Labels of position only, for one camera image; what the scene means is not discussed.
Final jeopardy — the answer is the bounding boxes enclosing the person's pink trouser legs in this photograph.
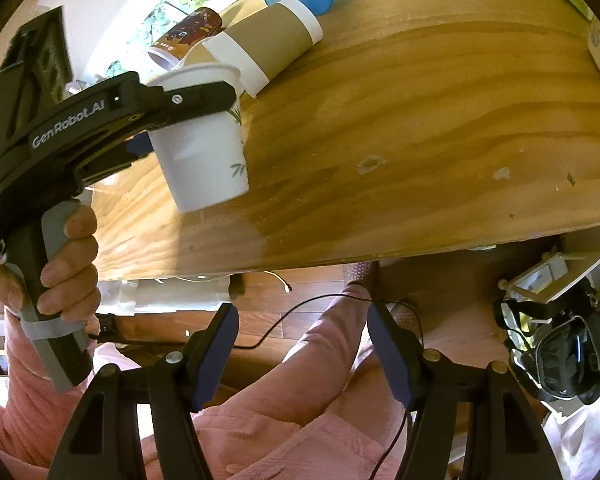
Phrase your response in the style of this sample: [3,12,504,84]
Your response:
[94,260,462,480]

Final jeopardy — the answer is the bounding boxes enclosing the white paper cup brown patch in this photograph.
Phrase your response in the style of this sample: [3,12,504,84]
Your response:
[172,40,219,72]

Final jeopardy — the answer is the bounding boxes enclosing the white paper cup leaf print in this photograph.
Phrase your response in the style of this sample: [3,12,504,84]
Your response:
[149,63,249,214]

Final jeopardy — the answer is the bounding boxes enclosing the pink sleeve left forearm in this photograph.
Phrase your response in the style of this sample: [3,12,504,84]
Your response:
[0,313,88,479]

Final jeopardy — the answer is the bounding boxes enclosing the black bag on rack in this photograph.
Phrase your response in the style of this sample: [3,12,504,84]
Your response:
[493,278,600,405]

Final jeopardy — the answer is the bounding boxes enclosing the brown sleeve paper cup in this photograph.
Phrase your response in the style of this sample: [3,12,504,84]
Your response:
[202,0,323,98]

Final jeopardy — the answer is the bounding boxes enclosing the thin black cable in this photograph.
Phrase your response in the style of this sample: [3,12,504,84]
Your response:
[94,292,426,480]

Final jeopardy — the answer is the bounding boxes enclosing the dark red printed cup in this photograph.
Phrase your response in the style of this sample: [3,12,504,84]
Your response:
[147,6,223,70]

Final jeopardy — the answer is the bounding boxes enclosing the person's left hand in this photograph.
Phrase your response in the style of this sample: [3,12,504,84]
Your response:
[0,204,103,340]

